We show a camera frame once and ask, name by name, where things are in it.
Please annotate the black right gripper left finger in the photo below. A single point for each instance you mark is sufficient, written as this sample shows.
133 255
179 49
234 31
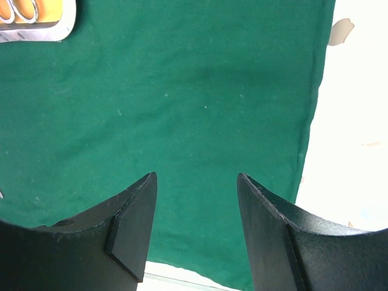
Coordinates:
102 248

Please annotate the dark green surgical cloth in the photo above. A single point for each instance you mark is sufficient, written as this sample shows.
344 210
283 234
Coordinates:
196 91

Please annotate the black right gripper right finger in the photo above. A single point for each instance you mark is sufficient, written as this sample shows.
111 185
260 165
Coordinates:
290 248

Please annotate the steel hemostat clamp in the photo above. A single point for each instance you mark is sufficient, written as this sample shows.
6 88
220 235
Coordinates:
15 12

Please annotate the yellow tray liner mat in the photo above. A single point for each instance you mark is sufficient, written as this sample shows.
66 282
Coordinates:
49 10

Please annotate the steel instrument tray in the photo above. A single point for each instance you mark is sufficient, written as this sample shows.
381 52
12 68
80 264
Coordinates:
42 32

